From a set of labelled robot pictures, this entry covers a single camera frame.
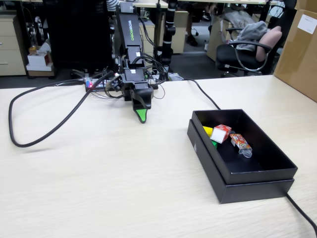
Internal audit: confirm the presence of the black computer monitor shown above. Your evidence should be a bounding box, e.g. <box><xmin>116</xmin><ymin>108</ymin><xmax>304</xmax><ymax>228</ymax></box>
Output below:
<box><xmin>42</xmin><ymin>0</ymin><xmax>116</xmax><ymax>71</ymax></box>

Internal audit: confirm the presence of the open white cardboard box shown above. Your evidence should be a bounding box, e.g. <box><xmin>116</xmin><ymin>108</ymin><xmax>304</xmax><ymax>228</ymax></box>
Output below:
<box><xmin>26</xmin><ymin>42</ymin><xmax>53</xmax><ymax>66</ymax></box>

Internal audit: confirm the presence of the large labelled cardboard box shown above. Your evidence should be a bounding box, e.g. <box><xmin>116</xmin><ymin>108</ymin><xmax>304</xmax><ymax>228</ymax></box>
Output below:
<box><xmin>273</xmin><ymin>8</ymin><xmax>317</xmax><ymax>103</ymax></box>

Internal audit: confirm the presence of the orange wrapped candy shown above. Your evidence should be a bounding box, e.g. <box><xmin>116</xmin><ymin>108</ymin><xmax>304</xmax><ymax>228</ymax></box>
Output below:
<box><xmin>227</xmin><ymin>130</ymin><xmax>253</xmax><ymax>159</ymax></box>

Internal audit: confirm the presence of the orange-red printed carton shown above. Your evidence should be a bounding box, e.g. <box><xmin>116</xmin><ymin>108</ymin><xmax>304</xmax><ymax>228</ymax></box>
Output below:
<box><xmin>210</xmin><ymin>124</ymin><xmax>232</xmax><ymax>144</ymax></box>

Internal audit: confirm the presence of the electronics controller board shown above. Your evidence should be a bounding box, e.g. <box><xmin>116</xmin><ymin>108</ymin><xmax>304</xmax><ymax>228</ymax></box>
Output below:
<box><xmin>84</xmin><ymin>76</ymin><xmax>112</xmax><ymax>92</ymax></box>

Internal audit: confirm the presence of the seated person's bare leg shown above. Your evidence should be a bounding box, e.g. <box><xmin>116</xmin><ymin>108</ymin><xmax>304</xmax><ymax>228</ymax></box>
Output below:
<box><xmin>185</xmin><ymin>9</ymin><xmax>199</xmax><ymax>47</ymax></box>

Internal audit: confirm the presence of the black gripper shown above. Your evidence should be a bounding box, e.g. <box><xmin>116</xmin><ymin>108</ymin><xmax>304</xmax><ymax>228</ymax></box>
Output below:
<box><xmin>123</xmin><ymin>81</ymin><xmax>154</xmax><ymax>124</ymax></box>

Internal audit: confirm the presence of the black office chair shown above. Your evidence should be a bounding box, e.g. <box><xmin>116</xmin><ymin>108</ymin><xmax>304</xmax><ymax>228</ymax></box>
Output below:
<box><xmin>215</xmin><ymin>23</ymin><xmax>284</xmax><ymax>76</ymax></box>

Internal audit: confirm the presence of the plain cardboard box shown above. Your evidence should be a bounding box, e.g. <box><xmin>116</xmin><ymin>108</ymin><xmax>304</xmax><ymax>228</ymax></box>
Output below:
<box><xmin>294</xmin><ymin>0</ymin><xmax>317</xmax><ymax>11</ymax></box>

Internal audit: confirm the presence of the beige drawer cabinet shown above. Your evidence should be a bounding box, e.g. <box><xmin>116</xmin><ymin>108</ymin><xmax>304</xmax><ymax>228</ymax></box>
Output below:
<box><xmin>0</xmin><ymin>14</ymin><xmax>27</xmax><ymax>76</ymax></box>

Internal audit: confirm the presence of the brown cardboard box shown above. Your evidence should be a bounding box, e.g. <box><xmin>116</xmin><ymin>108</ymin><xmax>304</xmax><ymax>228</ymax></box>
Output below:
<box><xmin>207</xmin><ymin>17</ymin><xmax>238</xmax><ymax>62</ymax></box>

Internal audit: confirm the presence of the black rectangular box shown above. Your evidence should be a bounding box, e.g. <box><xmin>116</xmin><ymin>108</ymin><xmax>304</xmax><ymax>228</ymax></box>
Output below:
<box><xmin>187</xmin><ymin>119</ymin><xmax>295</xmax><ymax>204</ymax></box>

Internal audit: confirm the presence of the black power cable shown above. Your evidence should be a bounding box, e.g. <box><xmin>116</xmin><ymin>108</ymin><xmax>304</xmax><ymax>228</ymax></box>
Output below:
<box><xmin>183</xmin><ymin>78</ymin><xmax>317</xmax><ymax>233</ymax></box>

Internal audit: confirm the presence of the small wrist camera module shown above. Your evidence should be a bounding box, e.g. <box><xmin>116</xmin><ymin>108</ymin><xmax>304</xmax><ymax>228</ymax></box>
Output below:
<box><xmin>106</xmin><ymin>73</ymin><xmax>124</xmax><ymax>92</ymax></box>

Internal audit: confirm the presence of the flat white box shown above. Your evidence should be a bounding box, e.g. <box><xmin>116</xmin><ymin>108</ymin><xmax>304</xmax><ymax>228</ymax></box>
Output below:
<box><xmin>26</xmin><ymin>63</ymin><xmax>54</xmax><ymax>72</ymax></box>

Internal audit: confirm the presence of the pink cushion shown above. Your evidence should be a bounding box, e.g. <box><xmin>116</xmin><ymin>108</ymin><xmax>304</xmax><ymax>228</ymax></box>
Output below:
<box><xmin>256</xmin><ymin>26</ymin><xmax>283</xmax><ymax>62</ymax></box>

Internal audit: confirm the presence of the thick black camera cable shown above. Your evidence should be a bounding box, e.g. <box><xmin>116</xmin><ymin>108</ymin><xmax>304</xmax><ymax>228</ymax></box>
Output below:
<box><xmin>8</xmin><ymin>71</ymin><xmax>114</xmax><ymax>149</ymax></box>

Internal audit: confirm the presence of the black cardboard box tray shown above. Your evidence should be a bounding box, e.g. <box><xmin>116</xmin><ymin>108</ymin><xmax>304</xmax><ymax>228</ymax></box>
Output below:
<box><xmin>192</xmin><ymin>109</ymin><xmax>298</xmax><ymax>185</ymax></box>

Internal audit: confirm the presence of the grey cloth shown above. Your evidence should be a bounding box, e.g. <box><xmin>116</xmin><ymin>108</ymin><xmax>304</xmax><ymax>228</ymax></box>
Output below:
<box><xmin>235</xmin><ymin>21</ymin><xmax>269</xmax><ymax>52</ymax></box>

